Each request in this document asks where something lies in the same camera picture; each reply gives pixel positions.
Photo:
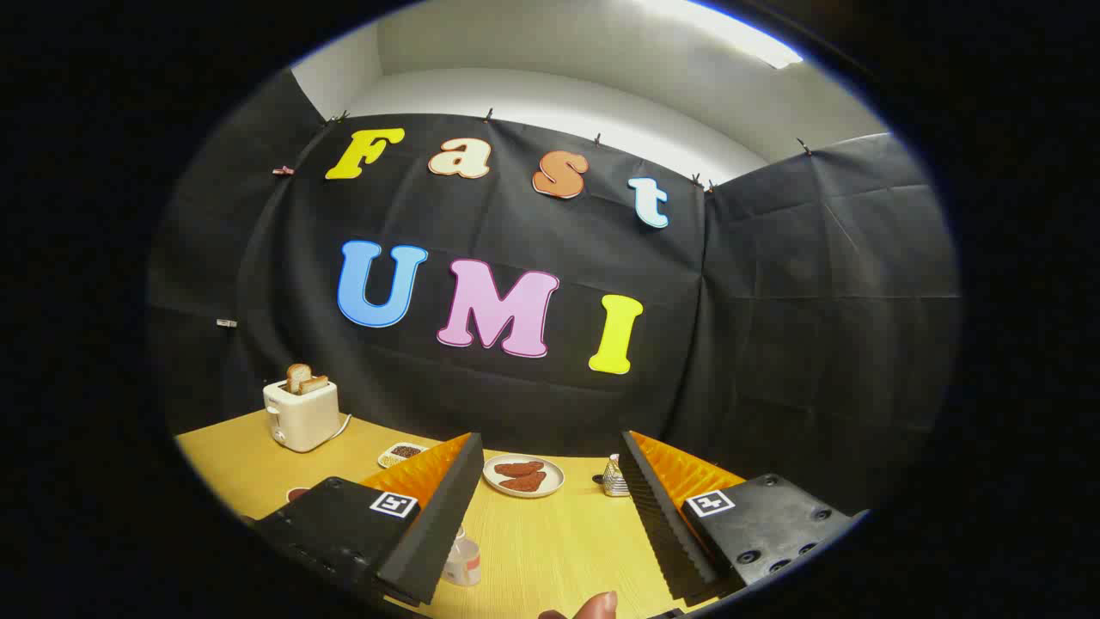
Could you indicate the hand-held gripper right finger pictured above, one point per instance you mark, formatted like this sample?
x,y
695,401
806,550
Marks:
x,y
662,524

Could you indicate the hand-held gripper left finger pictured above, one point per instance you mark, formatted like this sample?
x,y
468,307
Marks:
x,y
434,533

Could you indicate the clear juice bottle white label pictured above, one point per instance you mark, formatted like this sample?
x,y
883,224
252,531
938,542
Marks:
x,y
465,563

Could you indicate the small white dish with seeds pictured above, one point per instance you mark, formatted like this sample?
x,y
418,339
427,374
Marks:
x,y
402,453

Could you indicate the brown meat patty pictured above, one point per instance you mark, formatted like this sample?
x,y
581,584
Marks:
x,y
519,468
526,482

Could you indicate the wooden table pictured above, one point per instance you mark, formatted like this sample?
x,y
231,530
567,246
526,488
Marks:
x,y
550,550

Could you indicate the white round plate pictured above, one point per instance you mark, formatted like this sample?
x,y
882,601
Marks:
x,y
554,474

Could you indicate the cream toaster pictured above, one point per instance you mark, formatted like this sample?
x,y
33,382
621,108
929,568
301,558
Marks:
x,y
302,419

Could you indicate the toast slice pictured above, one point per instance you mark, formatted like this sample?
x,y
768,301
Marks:
x,y
297,376
314,384

